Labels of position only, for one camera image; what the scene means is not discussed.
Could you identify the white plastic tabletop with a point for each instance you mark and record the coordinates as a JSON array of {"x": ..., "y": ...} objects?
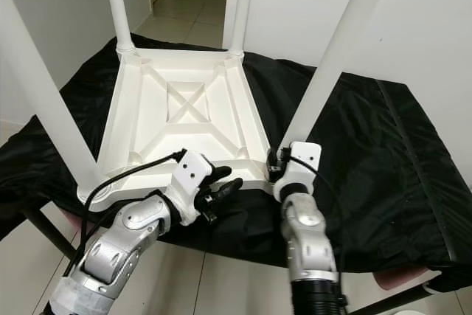
[{"x": 184, "y": 108}]

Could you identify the black cloth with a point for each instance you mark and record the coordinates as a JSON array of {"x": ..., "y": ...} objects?
[{"x": 398, "y": 182}]

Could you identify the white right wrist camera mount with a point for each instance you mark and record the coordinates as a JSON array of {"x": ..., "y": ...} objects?
[{"x": 302, "y": 160}]

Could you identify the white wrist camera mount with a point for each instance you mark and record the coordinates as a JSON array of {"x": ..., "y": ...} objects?
[
  {"x": 302, "y": 160},
  {"x": 192, "y": 171}
]

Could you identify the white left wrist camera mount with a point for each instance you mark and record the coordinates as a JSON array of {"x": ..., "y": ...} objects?
[{"x": 192, "y": 171}]

